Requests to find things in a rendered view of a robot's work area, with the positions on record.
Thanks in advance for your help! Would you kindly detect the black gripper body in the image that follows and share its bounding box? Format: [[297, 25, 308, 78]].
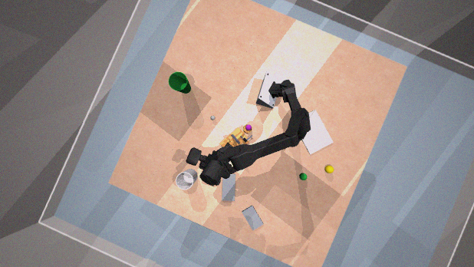
[[186, 147, 230, 179]]

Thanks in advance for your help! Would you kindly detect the yellow ball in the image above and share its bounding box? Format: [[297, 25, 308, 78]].
[[325, 165, 334, 173]]

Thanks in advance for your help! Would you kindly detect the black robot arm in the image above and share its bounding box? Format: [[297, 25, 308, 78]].
[[199, 80, 311, 186]]

